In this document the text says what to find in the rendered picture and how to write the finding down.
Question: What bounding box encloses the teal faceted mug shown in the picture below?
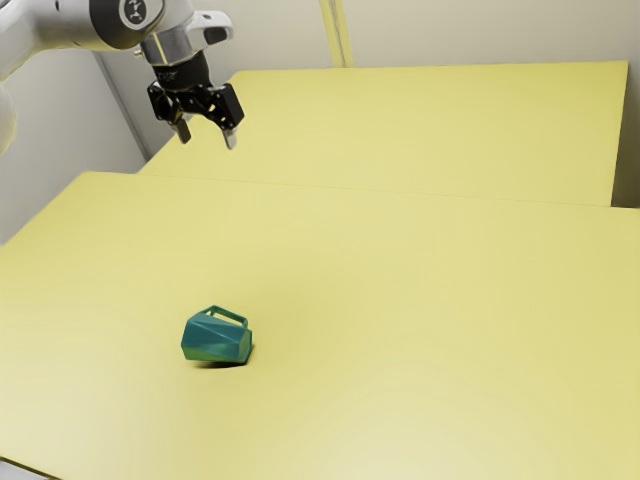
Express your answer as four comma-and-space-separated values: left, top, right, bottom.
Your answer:
180, 304, 254, 365

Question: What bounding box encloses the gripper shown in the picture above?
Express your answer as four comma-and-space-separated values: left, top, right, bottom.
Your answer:
146, 53, 247, 151

